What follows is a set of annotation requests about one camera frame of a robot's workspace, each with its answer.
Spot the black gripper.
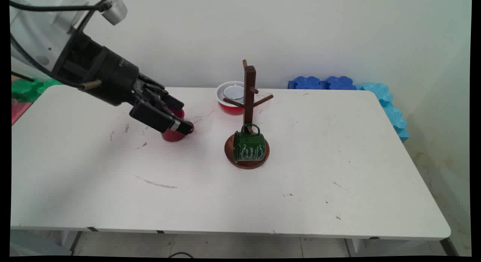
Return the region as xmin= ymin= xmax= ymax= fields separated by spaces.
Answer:
xmin=53 ymin=31 xmax=194 ymax=135

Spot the dark blue foam mat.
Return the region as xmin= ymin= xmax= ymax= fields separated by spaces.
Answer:
xmin=287 ymin=76 xmax=327 ymax=90
xmin=325 ymin=76 xmax=357 ymax=91

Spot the green enamel mug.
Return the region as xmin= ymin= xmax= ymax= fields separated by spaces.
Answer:
xmin=233 ymin=123 xmax=266 ymax=160

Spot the red bowl white inside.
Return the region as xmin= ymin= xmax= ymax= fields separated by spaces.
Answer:
xmin=216 ymin=81 xmax=248 ymax=115

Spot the green foam mat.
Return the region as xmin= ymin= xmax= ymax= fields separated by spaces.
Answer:
xmin=11 ymin=78 xmax=63 ymax=103

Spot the grey table leg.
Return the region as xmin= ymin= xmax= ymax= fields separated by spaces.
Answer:
xmin=11 ymin=229 xmax=82 ymax=257

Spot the black camera cable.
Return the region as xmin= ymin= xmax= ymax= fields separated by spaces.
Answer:
xmin=9 ymin=0 xmax=110 ymax=13

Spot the red cup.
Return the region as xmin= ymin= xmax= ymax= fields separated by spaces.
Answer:
xmin=162 ymin=108 xmax=195 ymax=142

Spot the red foam mat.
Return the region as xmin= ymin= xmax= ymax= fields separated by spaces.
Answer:
xmin=11 ymin=100 xmax=33 ymax=126

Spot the dark wooden mug tree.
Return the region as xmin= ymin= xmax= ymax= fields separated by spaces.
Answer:
xmin=224 ymin=60 xmax=274 ymax=170

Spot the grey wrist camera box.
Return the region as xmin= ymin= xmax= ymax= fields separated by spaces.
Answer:
xmin=100 ymin=0 xmax=128 ymax=26

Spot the light blue foam mat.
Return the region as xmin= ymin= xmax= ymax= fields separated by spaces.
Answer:
xmin=357 ymin=82 xmax=410 ymax=143

